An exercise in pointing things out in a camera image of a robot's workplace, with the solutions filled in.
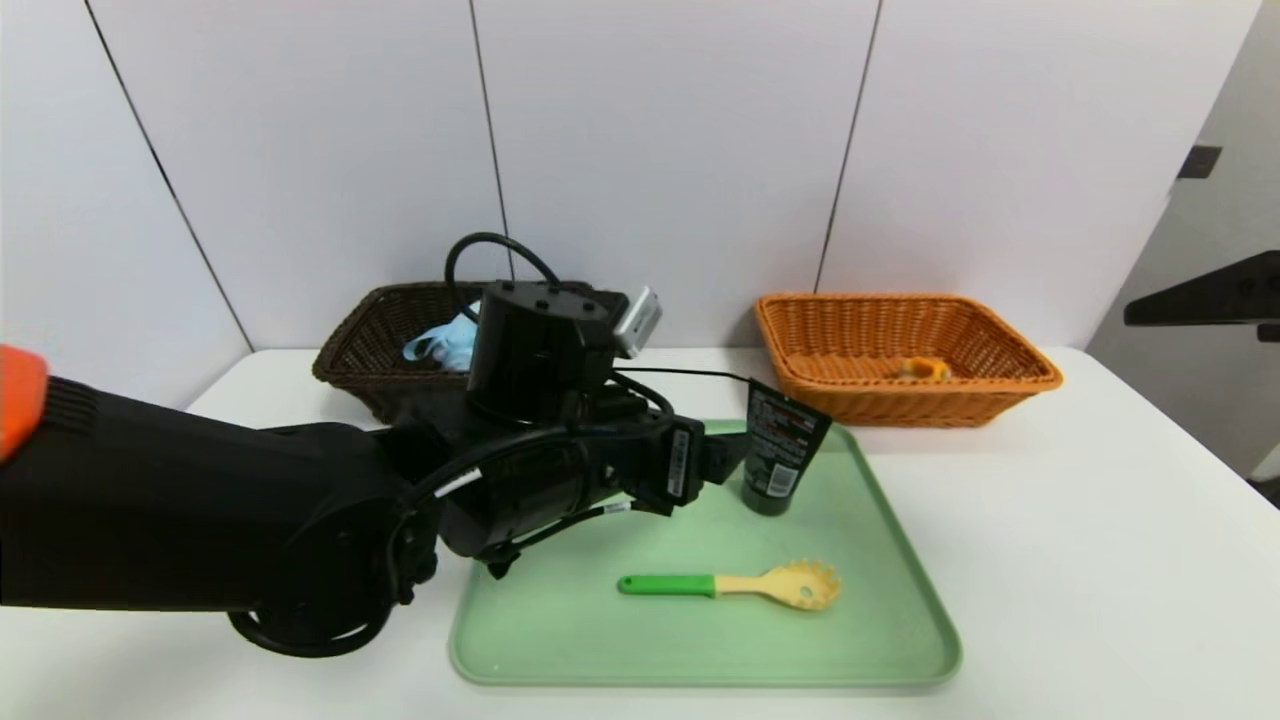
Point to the dark wall fixture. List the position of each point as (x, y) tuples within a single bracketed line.
[(1200, 162)]

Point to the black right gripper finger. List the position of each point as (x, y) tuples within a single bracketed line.
[(1220, 295)]

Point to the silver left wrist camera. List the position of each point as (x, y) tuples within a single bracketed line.
[(638, 322)]

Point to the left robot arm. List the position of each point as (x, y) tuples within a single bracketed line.
[(200, 500)]

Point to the dark brown wicker basket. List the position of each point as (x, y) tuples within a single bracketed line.
[(360, 345)]

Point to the light green plastic tray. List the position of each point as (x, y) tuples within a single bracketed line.
[(700, 640)]

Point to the blue mesh bath loofah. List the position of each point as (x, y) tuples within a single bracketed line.
[(450, 345)]

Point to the black cosmetic tube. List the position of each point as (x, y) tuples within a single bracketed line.
[(780, 450)]

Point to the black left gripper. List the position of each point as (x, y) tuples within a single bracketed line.
[(682, 462)]

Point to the orange wicker basket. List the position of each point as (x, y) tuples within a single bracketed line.
[(900, 410)]

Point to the orange peach half toy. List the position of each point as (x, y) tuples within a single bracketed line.
[(925, 370)]

